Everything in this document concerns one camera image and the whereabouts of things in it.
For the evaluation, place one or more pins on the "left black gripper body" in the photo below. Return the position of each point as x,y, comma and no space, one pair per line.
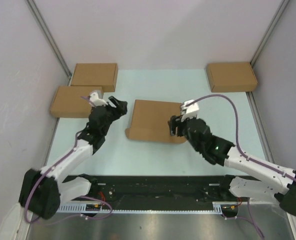
111,116

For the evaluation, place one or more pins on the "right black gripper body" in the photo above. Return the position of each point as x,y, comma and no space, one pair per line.
197,147

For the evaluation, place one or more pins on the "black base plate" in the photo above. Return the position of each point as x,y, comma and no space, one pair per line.
162,193

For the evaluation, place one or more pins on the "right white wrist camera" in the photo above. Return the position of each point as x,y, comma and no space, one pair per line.
188,110

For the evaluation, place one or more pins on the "aluminium corner post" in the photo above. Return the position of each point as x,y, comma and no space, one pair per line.
36,13
269,31

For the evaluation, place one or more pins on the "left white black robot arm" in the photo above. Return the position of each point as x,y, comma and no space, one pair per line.
43,191

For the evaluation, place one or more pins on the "left aluminium corner post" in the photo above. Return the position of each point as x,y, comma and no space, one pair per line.
36,13

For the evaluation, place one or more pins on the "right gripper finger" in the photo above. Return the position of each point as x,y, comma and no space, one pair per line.
182,130
173,124

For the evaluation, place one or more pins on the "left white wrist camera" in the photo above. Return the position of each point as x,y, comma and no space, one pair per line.
95,99

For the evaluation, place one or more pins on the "cardboard box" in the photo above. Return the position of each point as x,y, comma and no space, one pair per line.
68,101
149,122
231,77
96,74

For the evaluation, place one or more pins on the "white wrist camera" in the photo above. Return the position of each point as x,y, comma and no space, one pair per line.
95,99
188,110

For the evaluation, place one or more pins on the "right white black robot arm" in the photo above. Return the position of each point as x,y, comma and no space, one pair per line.
272,183

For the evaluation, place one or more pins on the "right aluminium corner post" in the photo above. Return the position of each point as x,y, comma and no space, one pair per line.
269,31

